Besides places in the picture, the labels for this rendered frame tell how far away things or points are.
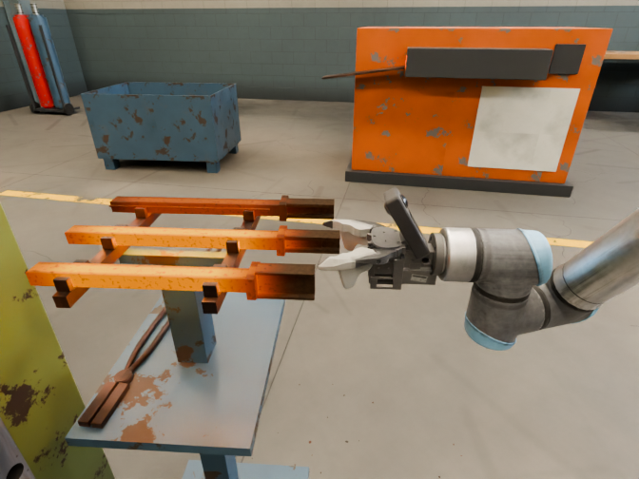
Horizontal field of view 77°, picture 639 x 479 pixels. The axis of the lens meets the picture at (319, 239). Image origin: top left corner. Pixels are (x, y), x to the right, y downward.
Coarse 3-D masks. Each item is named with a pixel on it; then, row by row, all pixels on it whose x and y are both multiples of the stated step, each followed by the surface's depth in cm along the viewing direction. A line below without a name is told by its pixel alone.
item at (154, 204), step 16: (112, 208) 78; (128, 208) 77; (160, 208) 77; (176, 208) 77; (192, 208) 76; (208, 208) 76; (224, 208) 76; (240, 208) 76; (256, 208) 76; (272, 208) 76; (288, 208) 76; (304, 208) 76; (320, 208) 76
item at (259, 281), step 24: (48, 264) 58; (72, 264) 58; (96, 264) 58; (120, 264) 58; (264, 264) 56; (288, 264) 56; (312, 264) 56; (120, 288) 57; (144, 288) 56; (168, 288) 56; (192, 288) 56; (240, 288) 56; (264, 288) 56; (288, 288) 56; (312, 288) 56
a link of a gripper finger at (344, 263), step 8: (360, 248) 63; (368, 248) 63; (336, 256) 61; (344, 256) 61; (352, 256) 61; (360, 256) 61; (320, 264) 60; (328, 264) 60; (336, 264) 60; (344, 264) 60; (352, 264) 60; (368, 264) 63; (344, 272) 61; (352, 272) 62; (360, 272) 63; (344, 280) 62; (352, 280) 63
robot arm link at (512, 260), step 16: (480, 240) 62; (496, 240) 62; (512, 240) 62; (528, 240) 62; (544, 240) 62; (480, 256) 62; (496, 256) 62; (512, 256) 62; (528, 256) 61; (544, 256) 61; (480, 272) 63; (496, 272) 62; (512, 272) 62; (528, 272) 62; (544, 272) 62; (496, 288) 65; (512, 288) 64; (528, 288) 64
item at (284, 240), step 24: (72, 240) 68; (96, 240) 67; (120, 240) 67; (144, 240) 67; (168, 240) 66; (192, 240) 66; (216, 240) 66; (240, 240) 66; (264, 240) 65; (288, 240) 66; (312, 240) 66; (336, 240) 65
